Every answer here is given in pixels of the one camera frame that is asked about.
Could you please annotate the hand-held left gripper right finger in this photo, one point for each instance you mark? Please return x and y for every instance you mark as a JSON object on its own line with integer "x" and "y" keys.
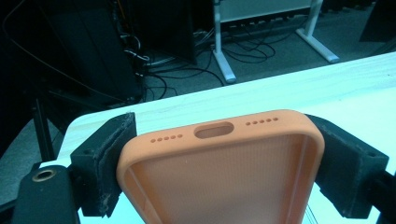
{"x": 348, "y": 168}

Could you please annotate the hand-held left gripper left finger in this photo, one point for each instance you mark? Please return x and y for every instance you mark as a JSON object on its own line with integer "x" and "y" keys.
{"x": 96, "y": 168}

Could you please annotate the orange phone case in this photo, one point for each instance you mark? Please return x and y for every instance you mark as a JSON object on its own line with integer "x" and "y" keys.
{"x": 218, "y": 180}

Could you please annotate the black metal stand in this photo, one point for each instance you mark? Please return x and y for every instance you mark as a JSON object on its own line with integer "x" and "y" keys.
{"x": 43, "y": 133}

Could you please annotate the dark computer tower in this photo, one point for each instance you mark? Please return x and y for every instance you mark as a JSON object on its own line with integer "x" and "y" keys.
{"x": 93, "y": 53}

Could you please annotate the white metal desk frame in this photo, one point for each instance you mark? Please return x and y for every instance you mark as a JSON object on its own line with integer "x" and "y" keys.
{"x": 222, "y": 59}

